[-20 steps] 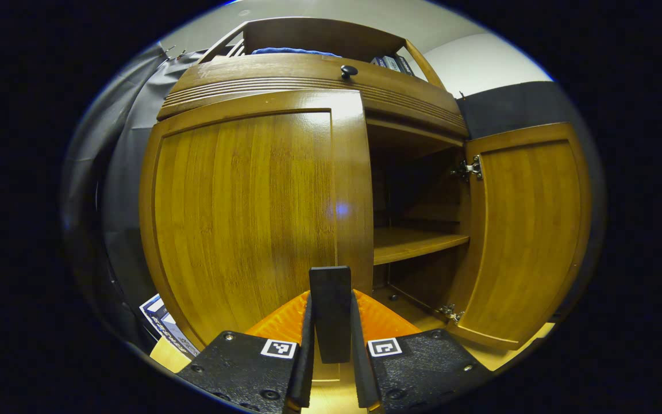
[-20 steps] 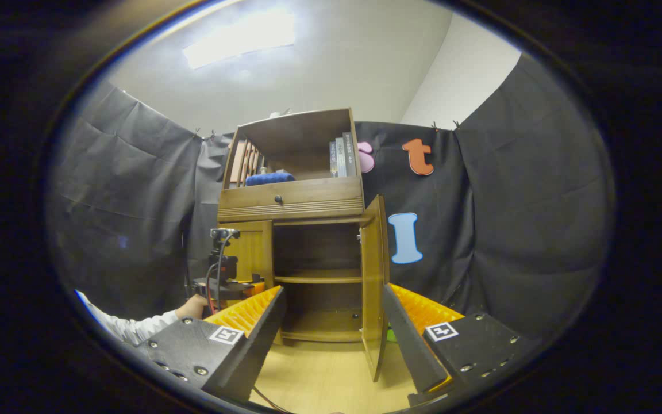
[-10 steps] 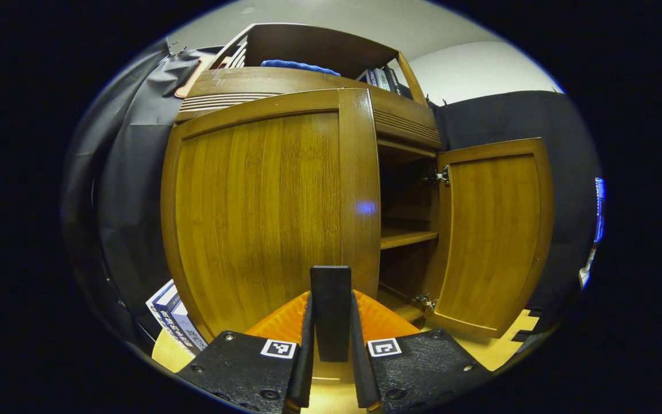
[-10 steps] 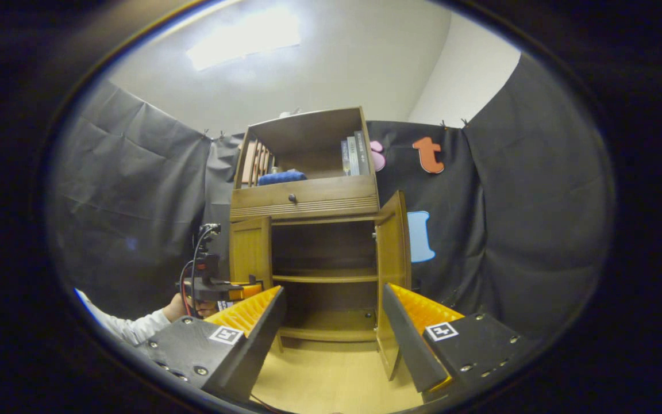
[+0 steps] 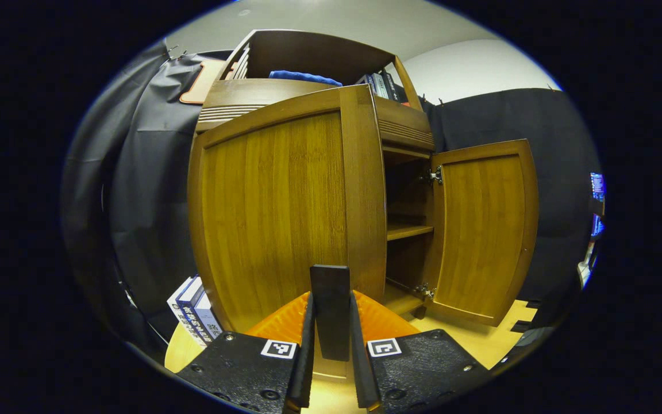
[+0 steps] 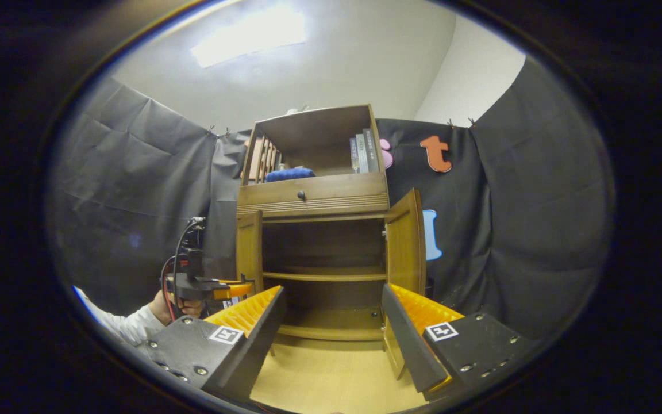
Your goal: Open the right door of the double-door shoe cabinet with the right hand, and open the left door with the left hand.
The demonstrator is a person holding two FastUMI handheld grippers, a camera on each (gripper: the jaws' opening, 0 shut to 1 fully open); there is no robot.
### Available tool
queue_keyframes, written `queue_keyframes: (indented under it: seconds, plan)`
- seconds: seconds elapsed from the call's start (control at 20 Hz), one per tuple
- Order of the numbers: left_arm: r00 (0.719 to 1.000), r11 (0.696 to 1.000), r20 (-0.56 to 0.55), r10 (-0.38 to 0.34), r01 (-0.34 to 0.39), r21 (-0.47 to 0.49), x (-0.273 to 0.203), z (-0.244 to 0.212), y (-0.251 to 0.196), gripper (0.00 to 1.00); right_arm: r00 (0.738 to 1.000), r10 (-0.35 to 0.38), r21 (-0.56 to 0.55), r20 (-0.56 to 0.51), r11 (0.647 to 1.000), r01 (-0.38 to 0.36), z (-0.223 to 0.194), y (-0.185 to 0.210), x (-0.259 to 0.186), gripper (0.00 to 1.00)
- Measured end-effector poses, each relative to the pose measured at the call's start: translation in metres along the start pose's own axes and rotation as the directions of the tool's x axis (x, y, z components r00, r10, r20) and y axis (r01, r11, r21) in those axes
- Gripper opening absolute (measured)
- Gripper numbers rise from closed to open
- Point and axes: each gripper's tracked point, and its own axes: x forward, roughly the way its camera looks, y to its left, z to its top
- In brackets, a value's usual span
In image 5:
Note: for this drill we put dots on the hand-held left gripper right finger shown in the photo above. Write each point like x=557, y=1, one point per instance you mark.
x=362, y=374

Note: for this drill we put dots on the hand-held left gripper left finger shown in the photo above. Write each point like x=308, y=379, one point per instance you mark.
x=303, y=368

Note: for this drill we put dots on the wooden cabinet door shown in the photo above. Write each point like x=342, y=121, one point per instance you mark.
x=273, y=213
x=480, y=230

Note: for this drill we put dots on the wooden double-door shoe cabinet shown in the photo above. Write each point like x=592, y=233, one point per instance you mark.
x=308, y=54

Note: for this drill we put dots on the metal door hinge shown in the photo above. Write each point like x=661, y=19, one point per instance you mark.
x=424, y=291
x=434, y=175

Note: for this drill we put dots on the wooden cabinet shelf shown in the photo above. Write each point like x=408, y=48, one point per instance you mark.
x=408, y=231

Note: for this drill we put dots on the black backdrop cloth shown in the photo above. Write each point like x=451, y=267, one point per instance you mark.
x=147, y=201

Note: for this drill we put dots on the black book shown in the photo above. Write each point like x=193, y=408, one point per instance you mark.
x=394, y=89

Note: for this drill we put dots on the grey book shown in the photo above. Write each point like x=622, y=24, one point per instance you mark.
x=379, y=86

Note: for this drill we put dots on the dark blue book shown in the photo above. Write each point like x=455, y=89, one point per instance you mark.
x=365, y=85

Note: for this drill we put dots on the blue folded cloth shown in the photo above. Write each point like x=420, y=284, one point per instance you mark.
x=302, y=77

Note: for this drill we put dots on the lit computer monitor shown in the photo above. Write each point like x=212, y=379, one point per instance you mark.
x=597, y=187

